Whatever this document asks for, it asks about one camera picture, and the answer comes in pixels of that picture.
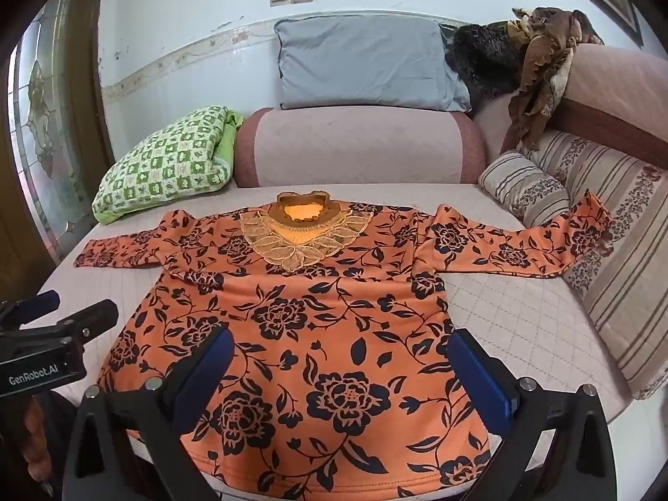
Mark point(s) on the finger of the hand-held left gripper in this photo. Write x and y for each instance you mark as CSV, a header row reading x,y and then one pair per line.
x,y
91,318
36,302

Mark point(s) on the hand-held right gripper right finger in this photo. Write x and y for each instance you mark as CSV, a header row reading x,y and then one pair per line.
x,y
480,381

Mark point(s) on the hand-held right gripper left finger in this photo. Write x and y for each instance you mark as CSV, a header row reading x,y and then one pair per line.
x,y
210,370

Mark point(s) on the orange floral shirt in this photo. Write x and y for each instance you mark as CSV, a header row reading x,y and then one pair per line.
x,y
334,323

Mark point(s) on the person's left hand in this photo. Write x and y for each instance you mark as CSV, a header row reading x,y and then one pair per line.
x,y
35,430

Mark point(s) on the large striped floral cushion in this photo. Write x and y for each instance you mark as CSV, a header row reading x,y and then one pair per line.
x,y
621,282

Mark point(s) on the green patterned pillow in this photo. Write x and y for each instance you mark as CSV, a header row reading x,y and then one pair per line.
x,y
167,162

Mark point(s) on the wooden stained glass door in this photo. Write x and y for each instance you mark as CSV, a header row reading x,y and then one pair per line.
x,y
52,115

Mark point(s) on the small striped floral cushion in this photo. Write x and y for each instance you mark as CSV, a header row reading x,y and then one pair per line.
x,y
522,188

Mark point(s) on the pink sofa back cushion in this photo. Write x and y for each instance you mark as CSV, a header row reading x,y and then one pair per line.
x,y
360,146

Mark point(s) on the brown ruffled cloth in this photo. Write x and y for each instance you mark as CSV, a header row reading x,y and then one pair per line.
x,y
543,73

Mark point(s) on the pink sofa armrest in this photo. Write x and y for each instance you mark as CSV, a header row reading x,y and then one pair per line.
x,y
616,94

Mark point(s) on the black furry garment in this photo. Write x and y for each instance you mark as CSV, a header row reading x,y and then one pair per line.
x,y
483,62

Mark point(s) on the grey pillow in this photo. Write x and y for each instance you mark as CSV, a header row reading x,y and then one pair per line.
x,y
365,62

